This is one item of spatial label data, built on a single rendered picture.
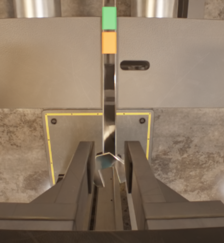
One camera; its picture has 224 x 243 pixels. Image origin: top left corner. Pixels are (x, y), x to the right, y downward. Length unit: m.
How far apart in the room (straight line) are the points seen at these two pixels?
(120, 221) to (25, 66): 0.62
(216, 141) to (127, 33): 1.60
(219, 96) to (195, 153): 1.48
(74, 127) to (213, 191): 1.47
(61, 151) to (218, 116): 1.28
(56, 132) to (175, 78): 1.00
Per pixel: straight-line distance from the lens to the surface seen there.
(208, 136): 1.68
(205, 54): 0.21
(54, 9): 0.50
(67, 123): 1.10
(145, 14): 0.47
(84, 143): 0.15
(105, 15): 0.18
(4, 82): 0.21
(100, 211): 0.81
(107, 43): 0.18
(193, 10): 0.65
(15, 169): 1.80
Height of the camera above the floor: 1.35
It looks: 74 degrees down
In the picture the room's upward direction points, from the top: 177 degrees clockwise
